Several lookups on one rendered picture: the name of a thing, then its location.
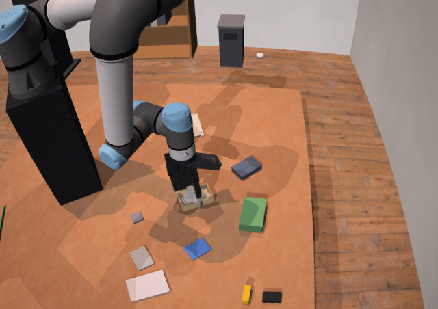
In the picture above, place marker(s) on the green rectangular block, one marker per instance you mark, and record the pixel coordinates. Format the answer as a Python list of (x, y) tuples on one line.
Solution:
[(251, 218)]

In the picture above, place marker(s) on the pale pink flat rectangular card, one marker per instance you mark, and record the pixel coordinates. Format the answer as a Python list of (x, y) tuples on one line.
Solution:
[(146, 286)]

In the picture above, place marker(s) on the small yellow block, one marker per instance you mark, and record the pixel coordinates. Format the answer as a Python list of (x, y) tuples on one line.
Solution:
[(246, 294)]

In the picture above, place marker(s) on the wooden ball-in-hole puzzle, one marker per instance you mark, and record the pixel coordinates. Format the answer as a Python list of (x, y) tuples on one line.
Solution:
[(207, 198)]

